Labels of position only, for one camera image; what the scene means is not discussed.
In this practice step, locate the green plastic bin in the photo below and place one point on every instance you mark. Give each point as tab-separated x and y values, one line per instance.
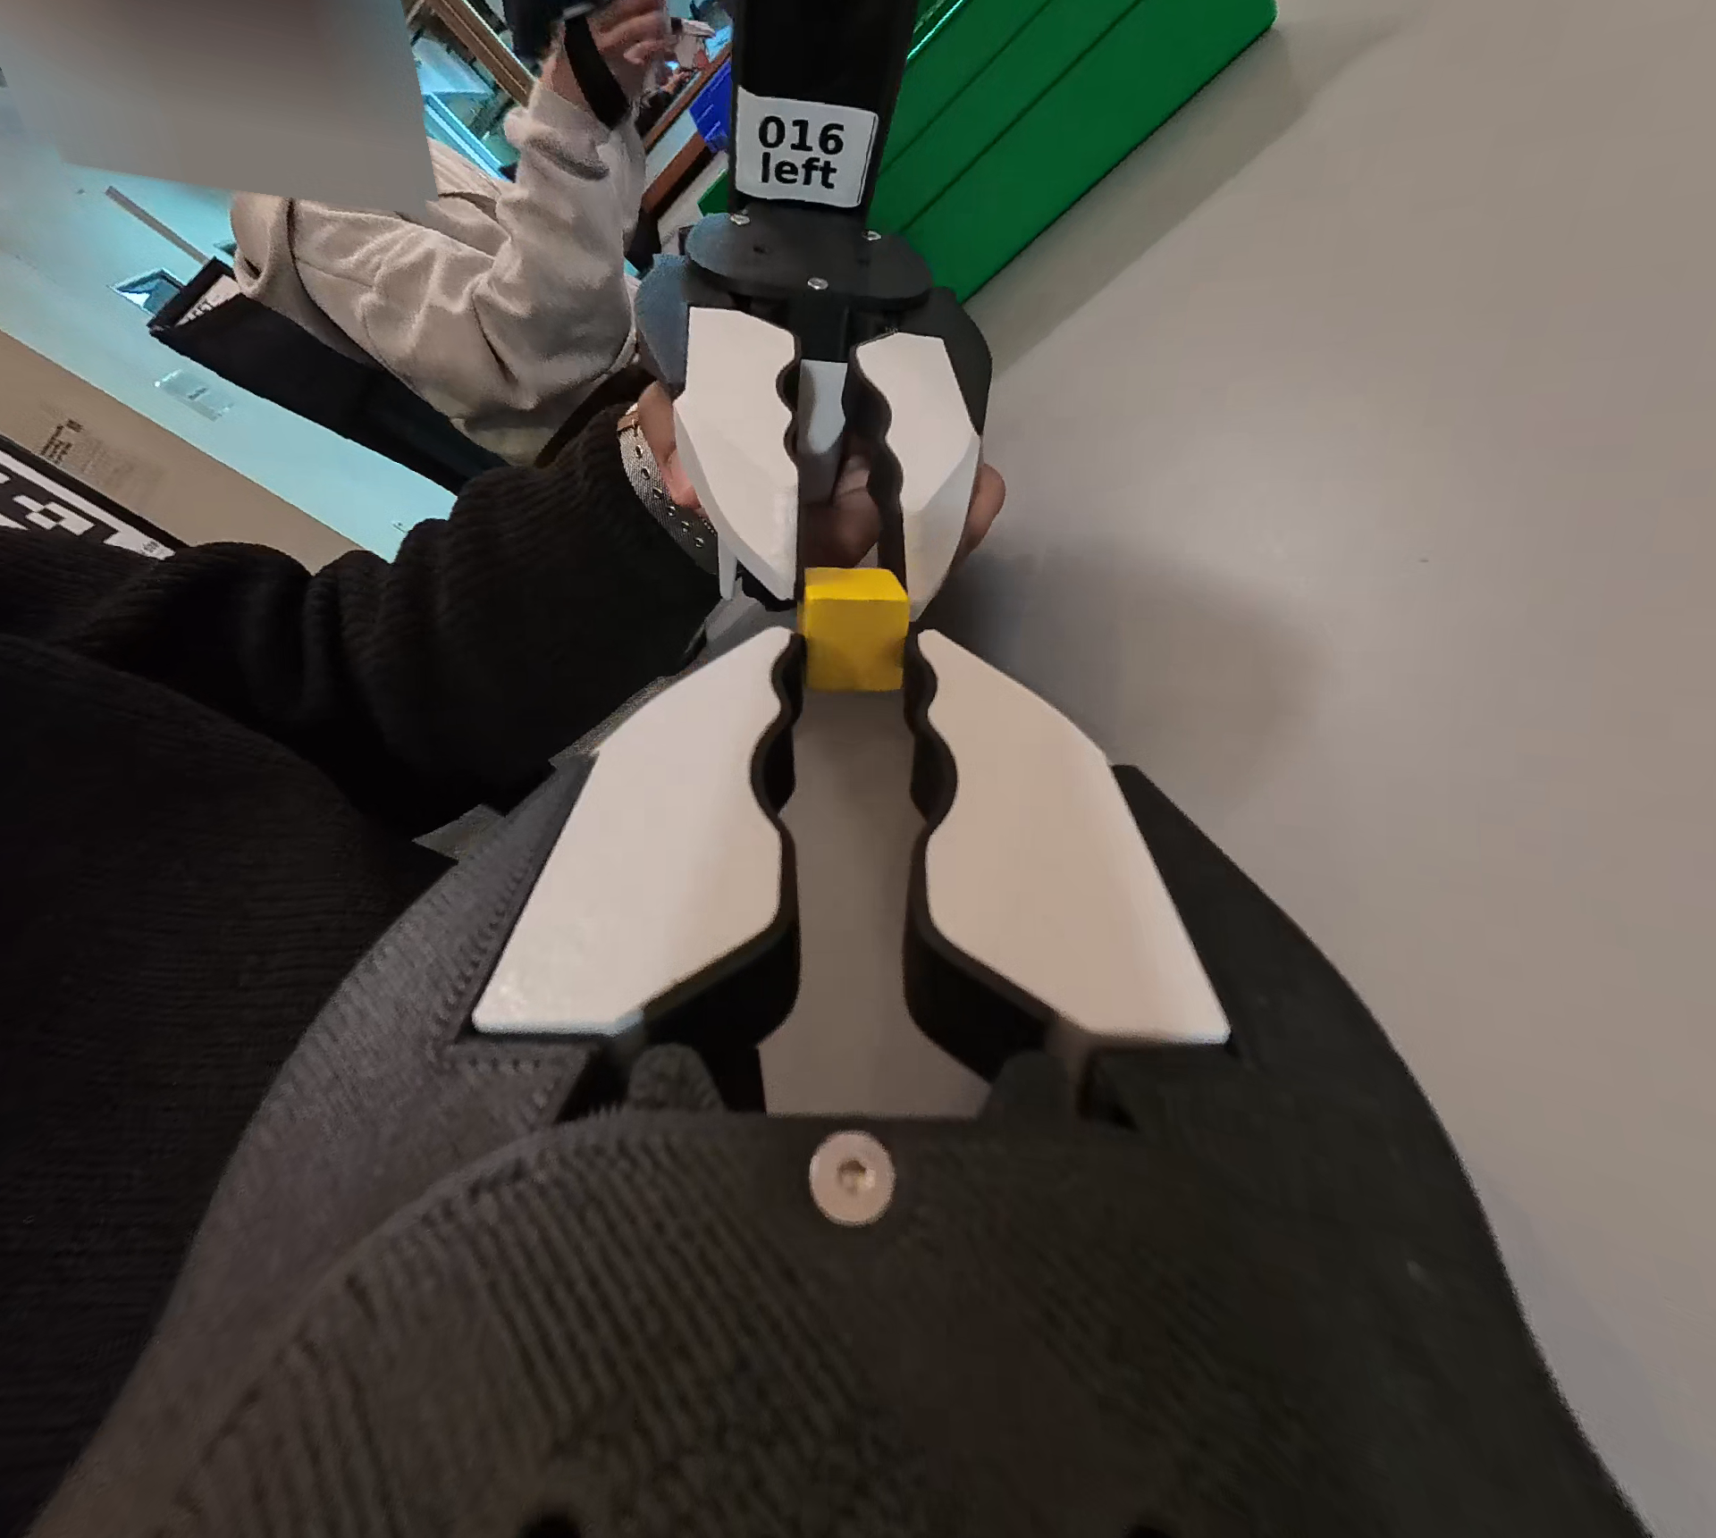
1100	22

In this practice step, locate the black white floor marker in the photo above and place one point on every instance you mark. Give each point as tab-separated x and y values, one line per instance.
69	491

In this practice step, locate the small yellow cube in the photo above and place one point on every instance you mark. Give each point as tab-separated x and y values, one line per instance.
852	631

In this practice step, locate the person's left hand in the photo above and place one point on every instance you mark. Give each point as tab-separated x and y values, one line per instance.
837	519

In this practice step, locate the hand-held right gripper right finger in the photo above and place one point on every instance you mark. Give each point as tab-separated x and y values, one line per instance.
1060	893

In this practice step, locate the grey desk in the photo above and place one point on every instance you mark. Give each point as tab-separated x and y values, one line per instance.
1339	491

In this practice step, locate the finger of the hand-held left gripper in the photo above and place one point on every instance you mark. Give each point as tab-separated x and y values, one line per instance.
731	424
932	453

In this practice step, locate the silver wristwatch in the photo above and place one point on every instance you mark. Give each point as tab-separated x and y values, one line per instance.
658	491

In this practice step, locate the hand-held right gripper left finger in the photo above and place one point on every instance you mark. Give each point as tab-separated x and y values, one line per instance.
643	893

